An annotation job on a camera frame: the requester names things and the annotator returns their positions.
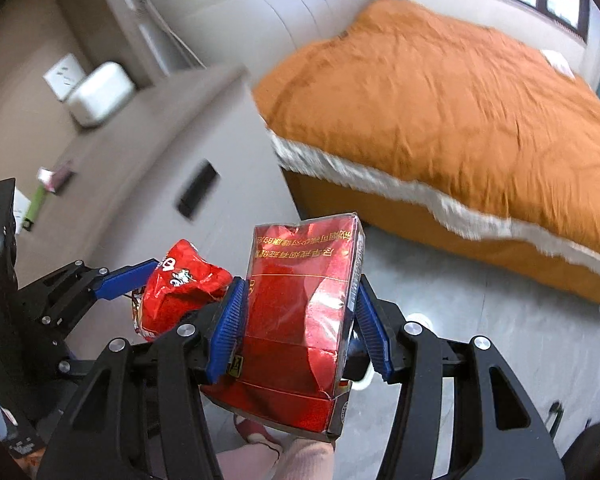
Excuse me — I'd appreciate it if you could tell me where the orange bed blanket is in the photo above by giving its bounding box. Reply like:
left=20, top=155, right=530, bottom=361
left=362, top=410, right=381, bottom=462
left=253, top=0, right=600, bottom=304

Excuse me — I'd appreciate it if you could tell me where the red snack bag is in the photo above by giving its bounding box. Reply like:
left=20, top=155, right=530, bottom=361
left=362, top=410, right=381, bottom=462
left=131, top=240, right=233, bottom=341

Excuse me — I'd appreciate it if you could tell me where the beige padded headboard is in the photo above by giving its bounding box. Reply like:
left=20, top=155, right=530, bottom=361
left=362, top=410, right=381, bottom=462
left=142, top=0, right=373, bottom=81

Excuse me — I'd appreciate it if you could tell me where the red slipper foot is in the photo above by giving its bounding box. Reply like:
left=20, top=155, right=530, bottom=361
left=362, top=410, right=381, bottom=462
left=233, top=415, right=284, bottom=455

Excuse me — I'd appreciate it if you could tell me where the white wall switch plate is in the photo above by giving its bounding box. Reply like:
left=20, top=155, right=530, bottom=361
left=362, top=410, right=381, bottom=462
left=43, top=53, right=86, bottom=102

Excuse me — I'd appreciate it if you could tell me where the green tube wrapper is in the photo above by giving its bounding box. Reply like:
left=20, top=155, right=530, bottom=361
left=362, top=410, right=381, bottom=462
left=22, top=185, right=48, bottom=231

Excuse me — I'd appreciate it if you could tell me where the pink trouser leg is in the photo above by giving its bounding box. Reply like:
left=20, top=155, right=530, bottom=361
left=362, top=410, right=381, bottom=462
left=216, top=439, right=335, bottom=480

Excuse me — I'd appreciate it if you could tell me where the white toaster-like appliance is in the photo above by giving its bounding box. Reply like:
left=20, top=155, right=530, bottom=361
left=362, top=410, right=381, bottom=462
left=65, top=62, right=136, bottom=128

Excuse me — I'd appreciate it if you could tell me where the pink white toothpaste tube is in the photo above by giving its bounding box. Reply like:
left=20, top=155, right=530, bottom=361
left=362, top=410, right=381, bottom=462
left=36, top=160, right=74, bottom=194

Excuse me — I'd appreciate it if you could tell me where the red cigarette carton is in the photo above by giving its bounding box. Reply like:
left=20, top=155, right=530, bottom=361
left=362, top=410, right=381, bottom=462
left=202, top=212, right=365, bottom=442

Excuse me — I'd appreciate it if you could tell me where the white wall power socket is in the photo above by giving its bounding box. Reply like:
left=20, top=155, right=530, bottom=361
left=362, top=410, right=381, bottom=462
left=12, top=188, right=31, bottom=234

